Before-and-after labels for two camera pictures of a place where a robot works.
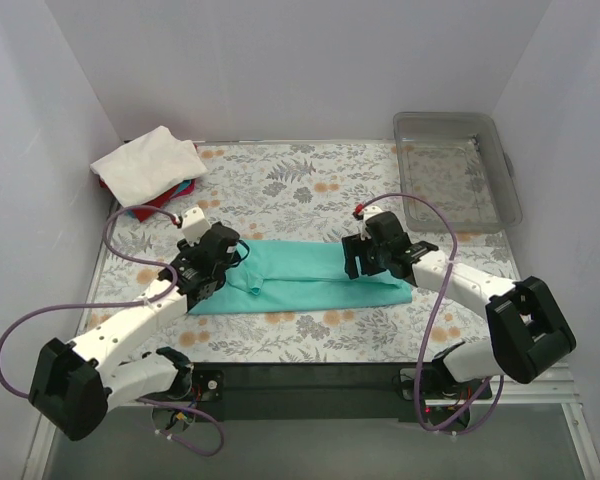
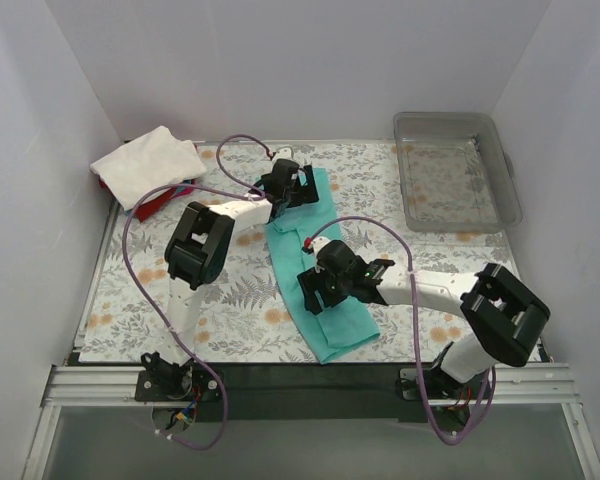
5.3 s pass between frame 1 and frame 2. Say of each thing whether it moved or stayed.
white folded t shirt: stayed
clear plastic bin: stayed
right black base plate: stayed
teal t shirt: moved
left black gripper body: moved
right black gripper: moved
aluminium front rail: stayed
